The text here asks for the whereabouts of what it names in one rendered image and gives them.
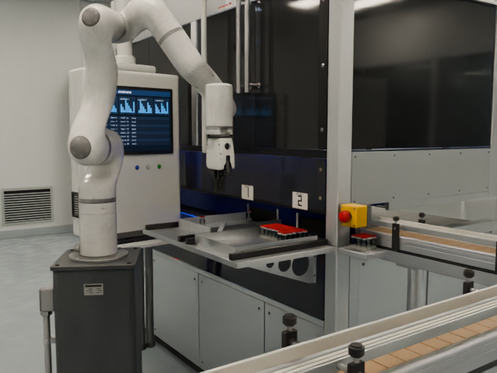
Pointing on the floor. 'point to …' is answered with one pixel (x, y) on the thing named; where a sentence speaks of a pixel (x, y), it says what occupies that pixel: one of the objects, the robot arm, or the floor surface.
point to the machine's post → (339, 160)
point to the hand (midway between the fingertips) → (219, 186)
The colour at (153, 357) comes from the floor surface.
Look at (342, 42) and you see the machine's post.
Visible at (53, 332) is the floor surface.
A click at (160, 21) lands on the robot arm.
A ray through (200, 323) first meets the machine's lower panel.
